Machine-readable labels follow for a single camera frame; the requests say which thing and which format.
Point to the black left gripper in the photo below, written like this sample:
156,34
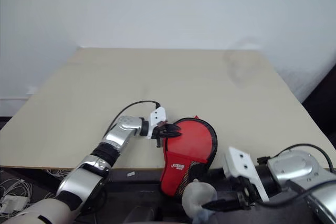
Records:
162,132

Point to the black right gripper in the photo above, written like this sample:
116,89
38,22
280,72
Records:
242,195

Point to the grey blue soft lump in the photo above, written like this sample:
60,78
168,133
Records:
197,192

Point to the black red paddle case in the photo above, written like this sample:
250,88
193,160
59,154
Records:
178,176

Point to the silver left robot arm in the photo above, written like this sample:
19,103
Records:
84,176

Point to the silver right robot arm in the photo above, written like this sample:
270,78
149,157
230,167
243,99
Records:
296,169

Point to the small white label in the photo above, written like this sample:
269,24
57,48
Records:
131,174

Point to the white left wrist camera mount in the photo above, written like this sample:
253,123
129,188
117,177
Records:
157,115

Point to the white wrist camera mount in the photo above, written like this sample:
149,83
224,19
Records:
240,163
157,115

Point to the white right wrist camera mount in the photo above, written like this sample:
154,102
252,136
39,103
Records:
240,163

